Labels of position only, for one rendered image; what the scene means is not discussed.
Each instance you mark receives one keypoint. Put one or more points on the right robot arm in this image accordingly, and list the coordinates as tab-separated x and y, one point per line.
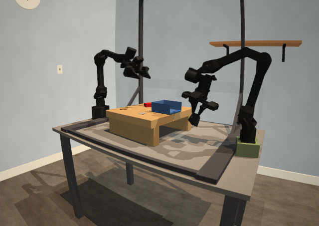
99	59

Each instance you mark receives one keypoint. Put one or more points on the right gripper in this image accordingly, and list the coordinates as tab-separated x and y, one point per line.
132	71

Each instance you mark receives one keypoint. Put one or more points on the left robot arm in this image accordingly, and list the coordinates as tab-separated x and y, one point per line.
248	132

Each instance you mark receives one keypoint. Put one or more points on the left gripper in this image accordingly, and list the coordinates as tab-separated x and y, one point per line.
205	104

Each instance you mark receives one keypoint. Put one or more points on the blue open tray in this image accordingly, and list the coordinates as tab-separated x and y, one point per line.
166	107

